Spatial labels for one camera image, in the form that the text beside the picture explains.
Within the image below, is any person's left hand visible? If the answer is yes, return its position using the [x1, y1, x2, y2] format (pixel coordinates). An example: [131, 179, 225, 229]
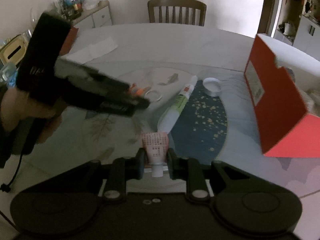
[1, 88, 62, 144]

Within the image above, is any dark wooden dining chair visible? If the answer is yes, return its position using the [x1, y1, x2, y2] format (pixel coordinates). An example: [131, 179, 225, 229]
[147, 0, 207, 27]

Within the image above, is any white paper sheet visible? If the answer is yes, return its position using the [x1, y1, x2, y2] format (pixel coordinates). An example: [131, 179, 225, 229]
[65, 37, 118, 64]

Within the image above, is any white sideboard cabinet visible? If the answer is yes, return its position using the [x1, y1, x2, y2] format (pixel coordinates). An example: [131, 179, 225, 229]
[72, 0, 113, 31]

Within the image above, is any yellow tissue box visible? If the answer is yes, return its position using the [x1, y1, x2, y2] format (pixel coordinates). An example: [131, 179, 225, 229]
[1, 35, 28, 65]

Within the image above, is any blue patterned table mat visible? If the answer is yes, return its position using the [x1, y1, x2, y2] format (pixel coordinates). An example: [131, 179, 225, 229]
[82, 65, 263, 193]

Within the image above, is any red paper bag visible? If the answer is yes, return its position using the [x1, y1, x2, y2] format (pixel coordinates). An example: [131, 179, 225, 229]
[59, 27, 79, 56]

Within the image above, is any dark wooden door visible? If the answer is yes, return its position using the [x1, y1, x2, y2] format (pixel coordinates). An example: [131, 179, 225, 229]
[257, 0, 275, 34]

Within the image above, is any orange fish plush keychain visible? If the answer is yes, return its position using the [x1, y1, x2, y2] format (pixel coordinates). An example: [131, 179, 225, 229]
[129, 83, 162, 102]

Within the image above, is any red cardboard shoe box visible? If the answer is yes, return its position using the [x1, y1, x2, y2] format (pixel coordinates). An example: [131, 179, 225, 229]
[244, 34, 319, 158]

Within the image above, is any round white metal lid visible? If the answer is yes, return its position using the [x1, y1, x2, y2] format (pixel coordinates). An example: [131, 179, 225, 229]
[202, 77, 221, 97]

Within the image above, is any white green tube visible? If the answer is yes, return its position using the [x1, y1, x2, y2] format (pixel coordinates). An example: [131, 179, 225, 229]
[157, 75, 198, 134]

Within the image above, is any small pink labelled bottle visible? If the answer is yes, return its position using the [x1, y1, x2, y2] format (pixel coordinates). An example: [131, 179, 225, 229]
[142, 132, 169, 178]

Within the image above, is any white wardrobe cabinet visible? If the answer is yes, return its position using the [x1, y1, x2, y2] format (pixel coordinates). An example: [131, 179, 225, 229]
[273, 0, 320, 60]

